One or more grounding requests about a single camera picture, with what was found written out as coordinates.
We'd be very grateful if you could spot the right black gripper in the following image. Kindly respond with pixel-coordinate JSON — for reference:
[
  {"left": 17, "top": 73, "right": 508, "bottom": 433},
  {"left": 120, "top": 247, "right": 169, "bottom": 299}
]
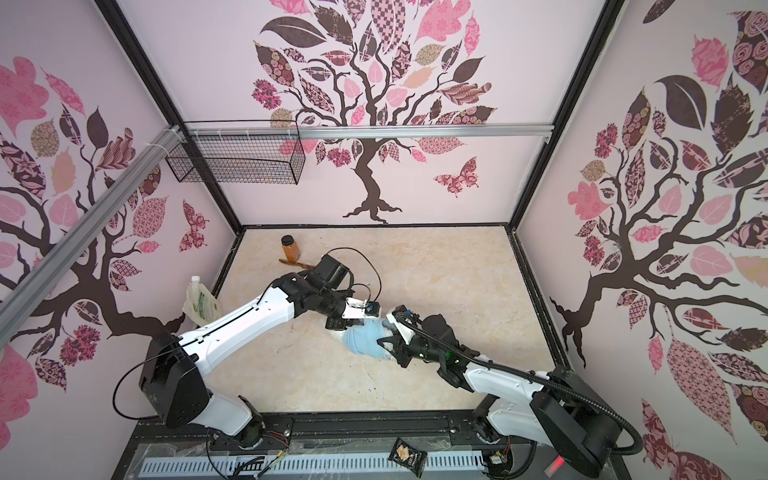
[{"left": 378, "top": 329, "right": 446, "bottom": 368}]

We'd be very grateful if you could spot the light blue bear hoodie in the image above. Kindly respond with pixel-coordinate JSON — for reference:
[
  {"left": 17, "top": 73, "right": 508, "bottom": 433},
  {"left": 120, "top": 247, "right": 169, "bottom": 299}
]
[{"left": 342, "top": 319, "right": 394, "bottom": 361}]

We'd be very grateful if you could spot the white teddy bear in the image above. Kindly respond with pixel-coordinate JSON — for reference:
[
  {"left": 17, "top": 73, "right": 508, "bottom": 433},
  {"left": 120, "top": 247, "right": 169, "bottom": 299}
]
[{"left": 328, "top": 329, "right": 350, "bottom": 347}]

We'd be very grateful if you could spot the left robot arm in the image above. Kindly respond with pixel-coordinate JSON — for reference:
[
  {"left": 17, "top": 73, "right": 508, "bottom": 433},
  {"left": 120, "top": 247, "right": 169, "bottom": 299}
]
[{"left": 139, "top": 254, "right": 380, "bottom": 448}]

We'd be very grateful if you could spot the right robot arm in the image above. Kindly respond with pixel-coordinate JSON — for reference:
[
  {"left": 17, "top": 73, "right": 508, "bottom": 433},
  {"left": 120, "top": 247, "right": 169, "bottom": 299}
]
[{"left": 377, "top": 306, "right": 623, "bottom": 478}]

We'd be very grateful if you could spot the brown wooden spoon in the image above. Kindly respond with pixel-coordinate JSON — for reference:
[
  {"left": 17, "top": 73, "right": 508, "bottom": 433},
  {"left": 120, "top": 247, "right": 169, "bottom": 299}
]
[{"left": 278, "top": 258, "right": 315, "bottom": 270}]

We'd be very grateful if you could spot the amber bottle black cap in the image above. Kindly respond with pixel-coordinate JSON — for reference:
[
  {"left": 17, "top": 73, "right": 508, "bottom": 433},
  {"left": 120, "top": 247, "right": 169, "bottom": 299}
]
[{"left": 281, "top": 235, "right": 301, "bottom": 263}]

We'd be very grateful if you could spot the small dark snack packet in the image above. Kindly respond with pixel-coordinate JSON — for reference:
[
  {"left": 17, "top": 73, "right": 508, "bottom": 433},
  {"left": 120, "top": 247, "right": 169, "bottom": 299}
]
[{"left": 388, "top": 437, "right": 428, "bottom": 478}]

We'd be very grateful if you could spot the white green pouch bottle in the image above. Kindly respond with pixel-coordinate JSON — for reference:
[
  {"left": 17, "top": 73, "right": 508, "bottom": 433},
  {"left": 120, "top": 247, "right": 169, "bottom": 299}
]
[{"left": 182, "top": 276, "right": 223, "bottom": 327}]

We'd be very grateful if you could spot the pink marker pen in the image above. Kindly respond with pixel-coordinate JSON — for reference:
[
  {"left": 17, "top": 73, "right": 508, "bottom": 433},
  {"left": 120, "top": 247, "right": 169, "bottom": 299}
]
[{"left": 544, "top": 456, "right": 565, "bottom": 478}]

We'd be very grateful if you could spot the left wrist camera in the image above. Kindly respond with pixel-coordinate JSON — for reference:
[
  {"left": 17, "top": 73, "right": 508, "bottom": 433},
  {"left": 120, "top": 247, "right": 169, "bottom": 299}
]
[{"left": 342, "top": 297, "right": 381, "bottom": 320}]

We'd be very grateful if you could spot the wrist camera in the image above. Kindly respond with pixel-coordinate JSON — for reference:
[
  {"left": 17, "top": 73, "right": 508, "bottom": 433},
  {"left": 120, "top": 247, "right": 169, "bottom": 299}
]
[
  {"left": 342, "top": 297, "right": 381, "bottom": 320},
  {"left": 386, "top": 305, "right": 416, "bottom": 344}
]

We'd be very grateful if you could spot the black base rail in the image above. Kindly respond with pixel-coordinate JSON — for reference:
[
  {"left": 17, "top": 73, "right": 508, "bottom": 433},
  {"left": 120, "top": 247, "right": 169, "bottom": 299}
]
[{"left": 130, "top": 410, "right": 507, "bottom": 449}]

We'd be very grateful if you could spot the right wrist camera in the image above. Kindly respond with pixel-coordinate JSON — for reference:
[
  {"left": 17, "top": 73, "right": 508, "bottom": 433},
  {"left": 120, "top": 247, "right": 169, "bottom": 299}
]
[{"left": 386, "top": 305, "right": 416, "bottom": 344}]

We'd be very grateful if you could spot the white slotted cable duct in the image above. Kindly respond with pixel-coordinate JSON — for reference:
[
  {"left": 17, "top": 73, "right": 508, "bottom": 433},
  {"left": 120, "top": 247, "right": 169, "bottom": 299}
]
[{"left": 139, "top": 451, "right": 486, "bottom": 479}]

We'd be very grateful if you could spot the black wire basket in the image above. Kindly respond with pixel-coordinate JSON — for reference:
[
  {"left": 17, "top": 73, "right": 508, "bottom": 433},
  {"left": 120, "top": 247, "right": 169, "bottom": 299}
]
[{"left": 165, "top": 120, "right": 307, "bottom": 185}]

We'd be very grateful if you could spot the rear aluminium frame bar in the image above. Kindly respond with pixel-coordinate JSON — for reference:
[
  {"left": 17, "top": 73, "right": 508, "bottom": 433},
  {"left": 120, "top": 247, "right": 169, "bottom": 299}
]
[{"left": 187, "top": 123, "right": 554, "bottom": 140}]

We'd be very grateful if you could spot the aluminium frame bar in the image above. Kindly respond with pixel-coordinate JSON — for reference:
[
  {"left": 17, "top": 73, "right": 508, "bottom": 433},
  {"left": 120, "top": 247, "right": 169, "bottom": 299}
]
[
  {"left": 1, "top": 125, "right": 183, "bottom": 345},
  {"left": 187, "top": 123, "right": 554, "bottom": 140}
]

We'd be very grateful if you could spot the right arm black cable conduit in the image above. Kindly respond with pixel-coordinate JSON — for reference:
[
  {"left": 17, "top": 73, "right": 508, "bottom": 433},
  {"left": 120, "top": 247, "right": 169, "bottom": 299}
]
[{"left": 392, "top": 311, "right": 643, "bottom": 454}]

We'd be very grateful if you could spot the left aluminium frame bar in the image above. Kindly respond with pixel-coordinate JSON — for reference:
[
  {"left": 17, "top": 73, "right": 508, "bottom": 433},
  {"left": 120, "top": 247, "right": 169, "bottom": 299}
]
[{"left": 1, "top": 125, "right": 183, "bottom": 345}]

